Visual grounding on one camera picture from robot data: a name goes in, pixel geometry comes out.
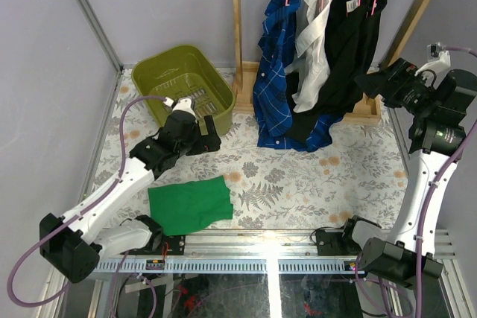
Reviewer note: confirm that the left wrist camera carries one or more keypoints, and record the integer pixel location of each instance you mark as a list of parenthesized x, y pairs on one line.
[(182, 105)]

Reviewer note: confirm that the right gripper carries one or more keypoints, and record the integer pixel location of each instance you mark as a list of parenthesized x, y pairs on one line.
[(390, 83)]

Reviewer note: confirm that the white shirt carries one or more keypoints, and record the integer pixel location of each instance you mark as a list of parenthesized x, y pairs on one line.
[(310, 62)]

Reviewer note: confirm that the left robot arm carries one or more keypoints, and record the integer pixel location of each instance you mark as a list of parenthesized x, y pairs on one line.
[(75, 242)]

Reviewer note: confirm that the wooden clothes rack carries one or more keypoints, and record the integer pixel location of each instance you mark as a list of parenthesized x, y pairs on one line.
[(362, 114)]

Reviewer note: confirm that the green cloth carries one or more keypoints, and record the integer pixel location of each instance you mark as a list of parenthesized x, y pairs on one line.
[(190, 207)]

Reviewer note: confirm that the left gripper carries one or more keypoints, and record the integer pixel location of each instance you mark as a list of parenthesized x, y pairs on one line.
[(199, 135)]

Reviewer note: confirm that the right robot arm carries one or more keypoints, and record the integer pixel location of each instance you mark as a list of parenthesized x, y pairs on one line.
[(405, 255)]

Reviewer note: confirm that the aluminium rail frame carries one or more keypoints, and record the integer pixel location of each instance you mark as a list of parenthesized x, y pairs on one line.
[(215, 251)]

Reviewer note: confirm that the floral table mat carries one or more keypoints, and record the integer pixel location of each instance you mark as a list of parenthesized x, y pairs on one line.
[(360, 173)]

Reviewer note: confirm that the blue plaid shirt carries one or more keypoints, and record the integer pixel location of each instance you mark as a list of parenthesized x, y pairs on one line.
[(270, 103)]

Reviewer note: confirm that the olive green plastic basket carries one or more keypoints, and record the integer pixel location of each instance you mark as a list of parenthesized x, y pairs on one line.
[(184, 71)]

